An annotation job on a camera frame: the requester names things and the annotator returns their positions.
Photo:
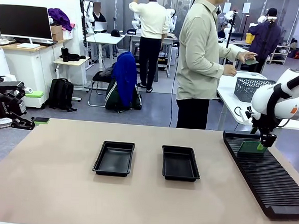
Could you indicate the seated person with laptop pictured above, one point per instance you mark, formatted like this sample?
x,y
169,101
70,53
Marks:
x,y
98,16

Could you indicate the yellow bin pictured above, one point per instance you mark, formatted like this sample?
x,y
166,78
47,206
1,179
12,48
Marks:
x,y
249,38

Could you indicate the lab table with sign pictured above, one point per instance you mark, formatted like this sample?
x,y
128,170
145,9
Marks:
x,y
133,38

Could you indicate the black cloth bundle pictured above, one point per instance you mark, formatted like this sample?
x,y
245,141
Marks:
x,y
75,58

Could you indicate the clear plastic bin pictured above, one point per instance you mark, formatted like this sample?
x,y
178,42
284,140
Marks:
x,y
253,74

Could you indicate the black ESD tray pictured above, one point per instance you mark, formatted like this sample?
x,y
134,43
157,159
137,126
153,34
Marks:
x,y
180,164
113,160

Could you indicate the person in beige shirt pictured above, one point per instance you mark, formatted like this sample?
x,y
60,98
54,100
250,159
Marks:
x,y
196,56

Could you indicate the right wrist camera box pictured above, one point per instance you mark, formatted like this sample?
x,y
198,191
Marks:
x,y
249,114

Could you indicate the person in cream shirt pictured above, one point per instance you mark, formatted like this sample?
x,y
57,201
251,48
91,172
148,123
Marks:
x,y
151,18

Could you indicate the white lab table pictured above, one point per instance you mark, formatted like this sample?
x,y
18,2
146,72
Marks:
x,y
105,38
234,47

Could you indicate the person's right hand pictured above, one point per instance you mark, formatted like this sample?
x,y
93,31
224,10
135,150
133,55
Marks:
x,y
230,70

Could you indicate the black backpack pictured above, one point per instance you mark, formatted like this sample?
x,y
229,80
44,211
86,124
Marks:
x,y
61,94

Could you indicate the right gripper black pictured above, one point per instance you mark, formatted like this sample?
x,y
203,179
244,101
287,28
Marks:
x,y
264,126

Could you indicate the person's left forearm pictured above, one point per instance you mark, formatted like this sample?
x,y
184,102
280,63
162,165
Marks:
x,y
229,53

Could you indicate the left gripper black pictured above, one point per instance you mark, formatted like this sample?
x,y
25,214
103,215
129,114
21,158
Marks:
x,y
7,107

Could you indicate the white storage shelf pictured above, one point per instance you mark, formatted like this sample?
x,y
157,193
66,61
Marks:
x,y
281,54

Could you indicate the black chair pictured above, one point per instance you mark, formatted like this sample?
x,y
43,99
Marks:
x,y
98,78

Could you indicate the person in dark coat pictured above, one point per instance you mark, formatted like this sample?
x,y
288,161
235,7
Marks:
x,y
267,38

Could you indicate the person's right forearm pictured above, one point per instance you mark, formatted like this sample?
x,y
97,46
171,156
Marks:
x,y
214,67

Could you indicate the purple cloth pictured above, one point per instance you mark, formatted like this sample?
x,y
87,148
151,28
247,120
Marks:
x,y
60,17

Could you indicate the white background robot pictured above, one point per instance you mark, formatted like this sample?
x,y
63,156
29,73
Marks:
x,y
261,20
136,22
88,11
230,16
171,19

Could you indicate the white paper sheet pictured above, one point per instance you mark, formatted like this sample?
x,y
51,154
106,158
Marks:
x,y
246,8

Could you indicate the black thermos bottle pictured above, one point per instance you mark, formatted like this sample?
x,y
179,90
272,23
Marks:
x,y
64,54

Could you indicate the small wood-top side table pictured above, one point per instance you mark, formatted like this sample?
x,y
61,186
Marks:
x,y
71,62

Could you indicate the black cap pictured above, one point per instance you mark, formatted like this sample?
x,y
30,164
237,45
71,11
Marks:
x,y
116,33

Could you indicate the blue jacket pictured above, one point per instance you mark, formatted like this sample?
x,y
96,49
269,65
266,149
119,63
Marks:
x,y
125,77

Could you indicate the brown cardboard box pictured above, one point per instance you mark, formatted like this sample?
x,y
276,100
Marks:
x,y
56,32

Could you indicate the white desk with wood top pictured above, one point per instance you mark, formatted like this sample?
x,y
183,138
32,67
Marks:
x,y
33,59

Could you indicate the grey mesh basket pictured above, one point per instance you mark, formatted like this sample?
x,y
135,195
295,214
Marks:
x,y
247,88

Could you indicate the silver laptop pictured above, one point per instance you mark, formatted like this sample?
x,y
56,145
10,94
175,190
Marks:
x,y
101,26

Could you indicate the green perforated circuit board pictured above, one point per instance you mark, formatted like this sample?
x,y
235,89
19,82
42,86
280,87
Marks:
x,y
248,148
252,62

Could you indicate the white table under basket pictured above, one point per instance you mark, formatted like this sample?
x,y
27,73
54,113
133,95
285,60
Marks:
x,y
226,96

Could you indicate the dark jacket with white stripes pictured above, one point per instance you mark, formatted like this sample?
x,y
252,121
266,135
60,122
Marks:
x,y
112,99

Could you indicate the black sign with white text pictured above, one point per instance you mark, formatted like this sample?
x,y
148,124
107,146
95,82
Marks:
x,y
131,32

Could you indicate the person's left hand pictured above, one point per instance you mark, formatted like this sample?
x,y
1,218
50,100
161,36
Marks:
x,y
244,56

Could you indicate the black slotted board rack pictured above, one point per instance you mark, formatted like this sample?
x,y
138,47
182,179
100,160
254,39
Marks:
x,y
269,180

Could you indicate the black tripod stand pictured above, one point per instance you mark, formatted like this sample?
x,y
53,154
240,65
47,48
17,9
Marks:
x,y
229,35

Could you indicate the white-framed computer monitor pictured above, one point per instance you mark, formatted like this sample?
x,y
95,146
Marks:
x,y
23,21

